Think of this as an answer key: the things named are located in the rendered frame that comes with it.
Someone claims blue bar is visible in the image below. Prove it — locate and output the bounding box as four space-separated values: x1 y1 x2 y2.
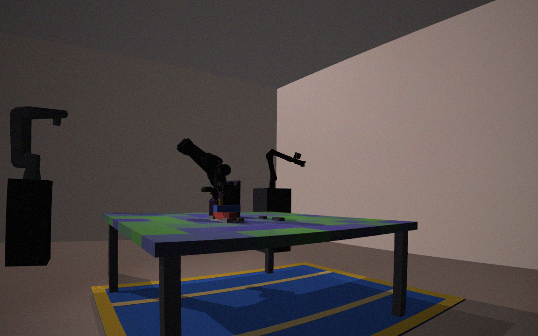
213 205 241 212

